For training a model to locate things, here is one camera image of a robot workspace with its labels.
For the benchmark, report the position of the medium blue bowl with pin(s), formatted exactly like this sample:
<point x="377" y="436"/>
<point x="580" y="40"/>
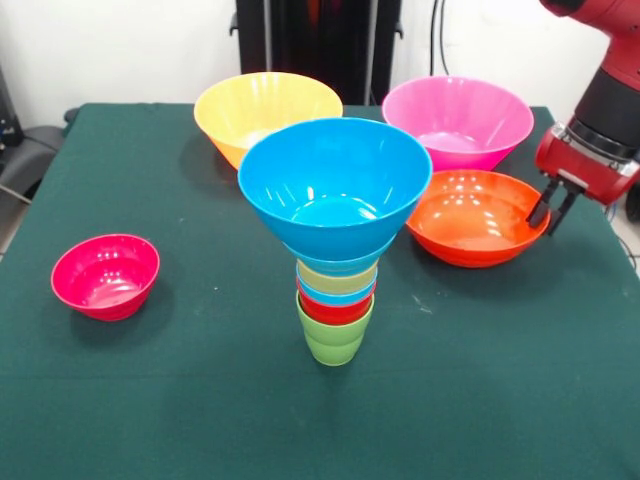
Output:
<point x="335" y="165"/>

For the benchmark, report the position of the large orange bowl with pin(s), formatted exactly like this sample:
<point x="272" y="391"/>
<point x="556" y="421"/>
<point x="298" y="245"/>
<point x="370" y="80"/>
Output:
<point x="235" y="115"/>

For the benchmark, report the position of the green cup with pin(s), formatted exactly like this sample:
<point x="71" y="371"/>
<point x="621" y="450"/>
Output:
<point x="332" y="340"/>

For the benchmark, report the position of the small crimson bowl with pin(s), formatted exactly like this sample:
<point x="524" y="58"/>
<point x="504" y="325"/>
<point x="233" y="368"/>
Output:
<point x="105" y="280"/>

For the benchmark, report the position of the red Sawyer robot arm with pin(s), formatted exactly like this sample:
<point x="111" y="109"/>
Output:
<point x="615" y="75"/>

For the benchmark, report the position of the red cup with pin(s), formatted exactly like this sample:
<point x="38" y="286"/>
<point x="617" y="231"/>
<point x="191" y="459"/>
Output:
<point x="332" y="312"/>

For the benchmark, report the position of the shallow red-orange bowl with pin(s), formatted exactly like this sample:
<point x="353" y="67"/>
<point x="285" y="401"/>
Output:
<point x="475" y="225"/>

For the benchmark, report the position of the large pink bowl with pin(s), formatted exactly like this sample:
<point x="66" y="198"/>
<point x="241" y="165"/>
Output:
<point x="465" y="115"/>

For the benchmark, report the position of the yellow cup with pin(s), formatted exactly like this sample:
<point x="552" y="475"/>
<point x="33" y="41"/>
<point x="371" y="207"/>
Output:
<point x="325" y="282"/>

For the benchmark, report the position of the small light blue bowl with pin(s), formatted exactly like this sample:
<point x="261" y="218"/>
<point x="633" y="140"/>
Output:
<point x="325" y="265"/>

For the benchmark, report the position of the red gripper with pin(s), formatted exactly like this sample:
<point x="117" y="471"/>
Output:
<point x="585" y="165"/>

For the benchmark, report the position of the blue cup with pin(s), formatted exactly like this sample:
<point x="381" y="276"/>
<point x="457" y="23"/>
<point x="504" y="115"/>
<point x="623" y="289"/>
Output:
<point x="320" y="298"/>

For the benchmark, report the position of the black chair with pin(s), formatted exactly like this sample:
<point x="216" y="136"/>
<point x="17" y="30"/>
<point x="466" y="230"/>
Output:
<point x="30" y="150"/>
<point x="605" y="160"/>

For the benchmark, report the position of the dark green table cloth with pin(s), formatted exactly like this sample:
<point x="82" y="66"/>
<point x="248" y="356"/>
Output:
<point x="300" y="440"/>

